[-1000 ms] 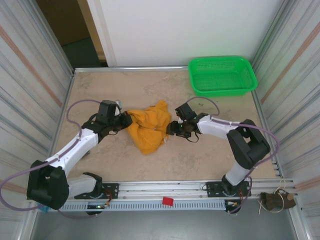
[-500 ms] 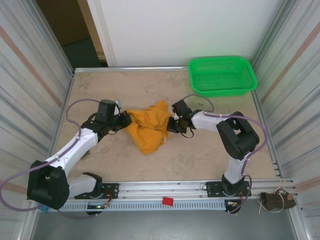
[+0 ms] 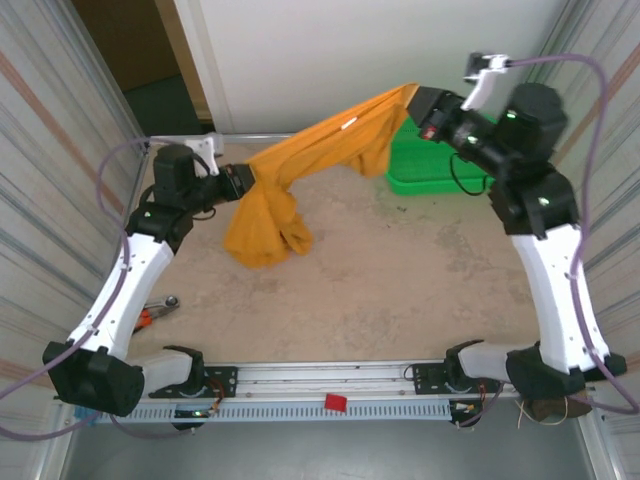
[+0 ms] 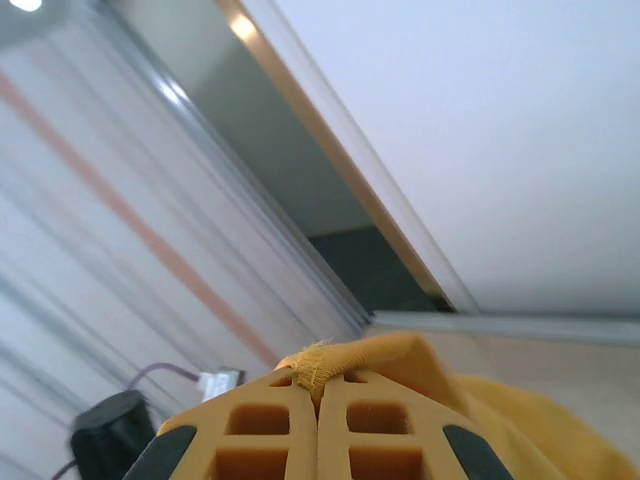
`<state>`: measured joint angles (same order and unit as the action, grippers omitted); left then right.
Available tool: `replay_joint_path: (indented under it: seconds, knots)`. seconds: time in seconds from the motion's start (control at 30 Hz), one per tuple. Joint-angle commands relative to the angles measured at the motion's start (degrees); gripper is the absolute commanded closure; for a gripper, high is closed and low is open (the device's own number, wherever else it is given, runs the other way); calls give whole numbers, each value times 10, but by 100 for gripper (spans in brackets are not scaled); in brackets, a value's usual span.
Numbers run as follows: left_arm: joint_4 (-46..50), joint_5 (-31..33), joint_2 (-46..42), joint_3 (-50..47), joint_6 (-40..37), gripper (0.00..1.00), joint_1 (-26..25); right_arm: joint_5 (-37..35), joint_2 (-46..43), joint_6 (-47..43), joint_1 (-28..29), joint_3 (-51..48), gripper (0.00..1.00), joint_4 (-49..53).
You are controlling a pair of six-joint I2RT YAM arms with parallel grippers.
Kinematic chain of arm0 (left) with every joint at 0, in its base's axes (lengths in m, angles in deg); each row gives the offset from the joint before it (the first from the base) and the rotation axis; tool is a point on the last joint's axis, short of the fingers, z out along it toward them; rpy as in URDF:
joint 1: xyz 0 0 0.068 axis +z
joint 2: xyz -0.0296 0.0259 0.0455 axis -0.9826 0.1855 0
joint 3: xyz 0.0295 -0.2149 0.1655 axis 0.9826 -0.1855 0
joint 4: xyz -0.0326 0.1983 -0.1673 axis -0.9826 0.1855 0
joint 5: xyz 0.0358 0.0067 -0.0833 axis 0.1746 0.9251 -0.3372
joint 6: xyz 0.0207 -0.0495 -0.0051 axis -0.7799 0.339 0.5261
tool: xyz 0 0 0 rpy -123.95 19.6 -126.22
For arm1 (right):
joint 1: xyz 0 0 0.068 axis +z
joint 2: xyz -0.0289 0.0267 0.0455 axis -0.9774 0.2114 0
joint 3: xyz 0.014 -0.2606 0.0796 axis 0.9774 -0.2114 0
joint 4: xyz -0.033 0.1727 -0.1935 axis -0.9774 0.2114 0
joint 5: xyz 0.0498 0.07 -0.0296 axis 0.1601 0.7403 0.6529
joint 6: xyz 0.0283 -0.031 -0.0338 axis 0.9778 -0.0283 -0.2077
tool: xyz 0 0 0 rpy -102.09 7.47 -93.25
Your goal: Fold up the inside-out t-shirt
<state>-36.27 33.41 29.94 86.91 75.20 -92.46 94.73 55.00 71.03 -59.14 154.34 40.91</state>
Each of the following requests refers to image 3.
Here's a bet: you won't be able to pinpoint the orange t-shirt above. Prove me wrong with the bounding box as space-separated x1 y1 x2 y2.
222 82 421 271

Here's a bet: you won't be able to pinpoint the green plastic basket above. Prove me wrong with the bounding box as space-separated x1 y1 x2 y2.
384 112 501 197

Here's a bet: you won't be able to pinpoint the brown wooden door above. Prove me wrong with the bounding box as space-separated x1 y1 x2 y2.
69 0 184 94

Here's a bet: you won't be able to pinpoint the brown cloth pouch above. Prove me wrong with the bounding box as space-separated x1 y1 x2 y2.
519 394 594 426

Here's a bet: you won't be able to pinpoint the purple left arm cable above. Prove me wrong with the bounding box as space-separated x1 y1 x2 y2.
0 137 201 442

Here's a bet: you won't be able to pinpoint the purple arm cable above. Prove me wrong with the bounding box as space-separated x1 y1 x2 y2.
0 137 201 442
507 53 640 416

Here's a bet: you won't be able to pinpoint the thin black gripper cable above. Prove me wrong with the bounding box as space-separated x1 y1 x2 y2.
448 151 496 197

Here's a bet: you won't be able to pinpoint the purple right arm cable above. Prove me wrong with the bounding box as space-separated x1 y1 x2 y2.
507 53 640 416

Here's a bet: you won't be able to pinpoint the aluminium table edge rail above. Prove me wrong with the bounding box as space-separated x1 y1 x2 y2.
148 132 297 146

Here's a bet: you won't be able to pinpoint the orange handled pliers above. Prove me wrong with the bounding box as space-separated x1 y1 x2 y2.
133 294 181 334

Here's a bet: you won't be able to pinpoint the beige door frame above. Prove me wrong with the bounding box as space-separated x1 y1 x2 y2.
152 0 219 124

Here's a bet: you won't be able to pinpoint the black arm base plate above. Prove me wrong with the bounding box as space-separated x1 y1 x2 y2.
148 366 239 400
412 362 504 397

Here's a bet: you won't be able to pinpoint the controller board with wires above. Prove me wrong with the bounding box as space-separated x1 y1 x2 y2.
448 398 489 430
172 405 224 432

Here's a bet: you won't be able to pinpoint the aluminium mounting rail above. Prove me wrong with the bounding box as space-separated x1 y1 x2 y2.
54 362 596 401

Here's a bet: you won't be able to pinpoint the white slotted cable duct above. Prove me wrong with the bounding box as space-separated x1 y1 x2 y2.
94 402 454 424

